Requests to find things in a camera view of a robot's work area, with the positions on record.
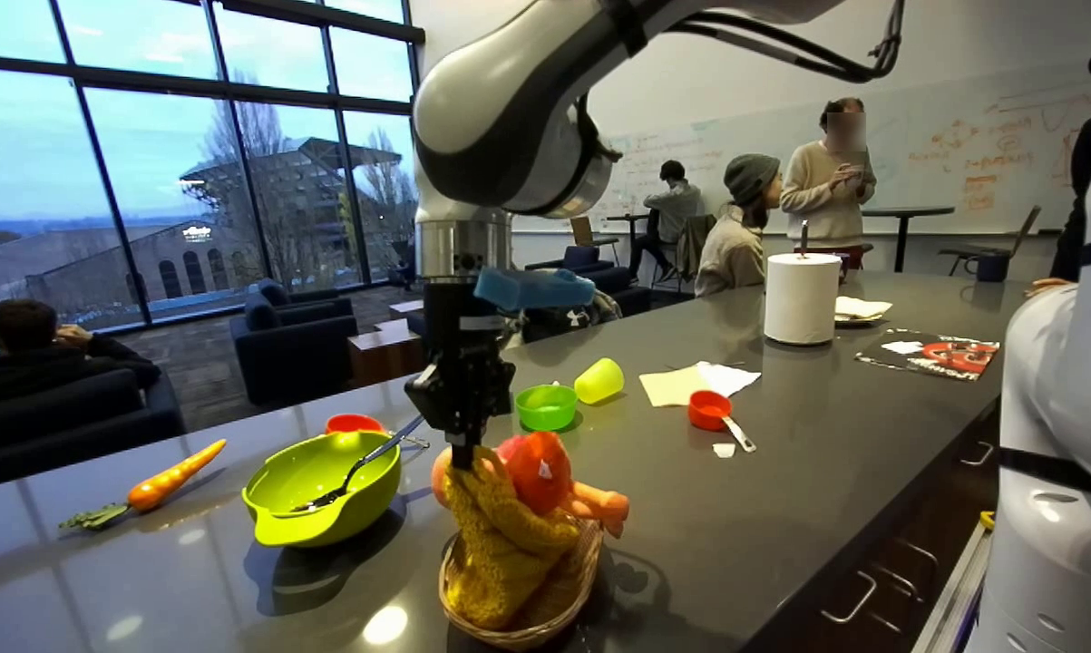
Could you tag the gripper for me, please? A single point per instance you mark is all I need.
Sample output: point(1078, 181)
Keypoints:
point(459, 336)

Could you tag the yellow knit plush toy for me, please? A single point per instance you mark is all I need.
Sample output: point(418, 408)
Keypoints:
point(500, 553)

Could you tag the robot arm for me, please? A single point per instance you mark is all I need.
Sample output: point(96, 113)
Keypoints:
point(509, 91)

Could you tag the green plastic cup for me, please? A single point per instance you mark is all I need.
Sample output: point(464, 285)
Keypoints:
point(545, 413)

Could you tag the wooden side table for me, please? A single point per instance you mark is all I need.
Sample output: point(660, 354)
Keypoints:
point(382, 354)

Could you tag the orange plush toy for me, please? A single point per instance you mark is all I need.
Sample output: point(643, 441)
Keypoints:
point(540, 472)

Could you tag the red measuring cup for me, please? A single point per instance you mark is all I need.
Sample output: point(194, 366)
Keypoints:
point(353, 423)
point(708, 413)

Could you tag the black and white bag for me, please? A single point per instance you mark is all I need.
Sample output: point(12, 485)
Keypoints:
point(568, 322)

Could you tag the metal spoon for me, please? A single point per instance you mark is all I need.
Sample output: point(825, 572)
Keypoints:
point(355, 470)

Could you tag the yellow-green plastic cup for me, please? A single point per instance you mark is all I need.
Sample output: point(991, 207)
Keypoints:
point(599, 379)

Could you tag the dark blue armchair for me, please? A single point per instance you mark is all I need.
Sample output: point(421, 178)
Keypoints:
point(291, 349)
point(599, 272)

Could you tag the green bowl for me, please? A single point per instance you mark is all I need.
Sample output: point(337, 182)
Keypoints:
point(327, 521)

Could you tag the wooden chair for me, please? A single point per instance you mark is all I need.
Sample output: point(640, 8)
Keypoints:
point(583, 232)

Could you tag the pale yellow paper napkin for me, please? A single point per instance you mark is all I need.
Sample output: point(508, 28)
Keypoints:
point(672, 388)

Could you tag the wicker basket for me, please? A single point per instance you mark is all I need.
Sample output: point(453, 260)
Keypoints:
point(563, 603)

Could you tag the white paper napkin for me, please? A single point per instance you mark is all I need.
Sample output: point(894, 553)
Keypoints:
point(731, 376)

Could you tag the toy carrot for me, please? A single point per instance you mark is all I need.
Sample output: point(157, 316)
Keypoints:
point(169, 481)

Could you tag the paper towel roll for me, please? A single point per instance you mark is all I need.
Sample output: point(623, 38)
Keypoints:
point(801, 299)

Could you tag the paper towel holder rod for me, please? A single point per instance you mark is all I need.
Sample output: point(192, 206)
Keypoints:
point(803, 238)

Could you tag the window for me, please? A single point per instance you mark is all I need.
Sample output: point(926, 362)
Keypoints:
point(146, 154)

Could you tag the dark sofa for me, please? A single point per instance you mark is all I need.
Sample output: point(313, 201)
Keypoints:
point(64, 426)

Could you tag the plate with napkin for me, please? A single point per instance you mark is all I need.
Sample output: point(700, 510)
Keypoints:
point(861, 308)

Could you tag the red and black magazine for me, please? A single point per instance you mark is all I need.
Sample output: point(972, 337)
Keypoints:
point(935, 355)

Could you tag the round high table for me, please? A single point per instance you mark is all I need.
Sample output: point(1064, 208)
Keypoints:
point(908, 212)

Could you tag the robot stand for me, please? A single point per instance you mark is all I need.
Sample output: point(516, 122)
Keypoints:
point(949, 599)

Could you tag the dark blue cup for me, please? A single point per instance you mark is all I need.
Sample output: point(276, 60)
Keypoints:
point(993, 268)

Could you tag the whiteboard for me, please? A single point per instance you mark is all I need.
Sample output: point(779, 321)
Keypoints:
point(962, 145)

